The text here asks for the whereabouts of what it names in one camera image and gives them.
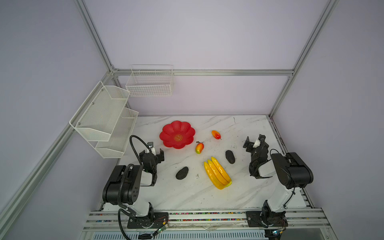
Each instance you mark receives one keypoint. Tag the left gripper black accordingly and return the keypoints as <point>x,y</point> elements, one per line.
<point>159,157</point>

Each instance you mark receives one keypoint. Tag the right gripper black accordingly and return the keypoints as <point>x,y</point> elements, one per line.
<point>248,145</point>

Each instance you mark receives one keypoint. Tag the dark fake avocado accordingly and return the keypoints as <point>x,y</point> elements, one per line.
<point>182,173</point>
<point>230,157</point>

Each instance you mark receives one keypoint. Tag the yellow fake banana bunch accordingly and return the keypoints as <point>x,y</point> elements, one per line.
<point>217,174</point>

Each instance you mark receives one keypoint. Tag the red-orange fake mango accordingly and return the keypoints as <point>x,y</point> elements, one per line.
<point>216,135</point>

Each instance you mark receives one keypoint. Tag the red-yellow fake mango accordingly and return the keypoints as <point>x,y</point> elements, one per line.
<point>199,147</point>

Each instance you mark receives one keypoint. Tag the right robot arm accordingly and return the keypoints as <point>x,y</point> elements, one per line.
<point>292,173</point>

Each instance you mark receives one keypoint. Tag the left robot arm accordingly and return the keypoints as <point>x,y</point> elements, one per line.
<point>123,187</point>

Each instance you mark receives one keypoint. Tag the red flower-shaped fruit bowl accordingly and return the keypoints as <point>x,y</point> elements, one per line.
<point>177,134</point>

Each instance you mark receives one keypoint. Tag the white mesh two-tier shelf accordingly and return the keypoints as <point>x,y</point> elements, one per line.
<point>105,121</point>

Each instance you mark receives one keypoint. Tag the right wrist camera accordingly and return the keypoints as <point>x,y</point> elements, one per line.
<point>257,144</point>

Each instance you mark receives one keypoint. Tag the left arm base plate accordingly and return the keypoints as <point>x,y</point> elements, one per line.
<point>154,221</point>

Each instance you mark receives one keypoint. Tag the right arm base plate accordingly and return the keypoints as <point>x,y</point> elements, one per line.
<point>266,220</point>

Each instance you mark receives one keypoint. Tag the aluminium frame rail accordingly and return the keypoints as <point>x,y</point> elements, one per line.
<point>221,220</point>

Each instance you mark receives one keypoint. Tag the white wire basket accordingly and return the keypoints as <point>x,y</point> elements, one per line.
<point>151,81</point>

